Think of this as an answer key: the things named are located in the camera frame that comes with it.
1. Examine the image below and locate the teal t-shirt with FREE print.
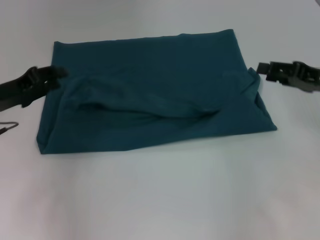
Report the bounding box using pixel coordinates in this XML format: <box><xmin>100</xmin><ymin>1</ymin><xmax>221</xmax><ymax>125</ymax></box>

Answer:
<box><xmin>36</xmin><ymin>29</ymin><xmax>278</xmax><ymax>156</ymax></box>

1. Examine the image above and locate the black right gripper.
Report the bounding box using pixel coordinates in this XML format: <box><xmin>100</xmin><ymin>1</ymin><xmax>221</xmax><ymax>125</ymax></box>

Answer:
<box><xmin>256</xmin><ymin>60</ymin><xmax>320</xmax><ymax>94</ymax></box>

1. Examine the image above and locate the red cable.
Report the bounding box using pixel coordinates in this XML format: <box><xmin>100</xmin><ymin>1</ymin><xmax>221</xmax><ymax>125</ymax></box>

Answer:
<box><xmin>0</xmin><ymin>121</ymin><xmax>20</xmax><ymax>135</ymax></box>

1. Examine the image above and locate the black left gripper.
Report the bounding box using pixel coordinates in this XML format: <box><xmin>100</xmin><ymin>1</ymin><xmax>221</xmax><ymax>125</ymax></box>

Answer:
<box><xmin>0</xmin><ymin>65</ymin><xmax>70</xmax><ymax>113</ymax></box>

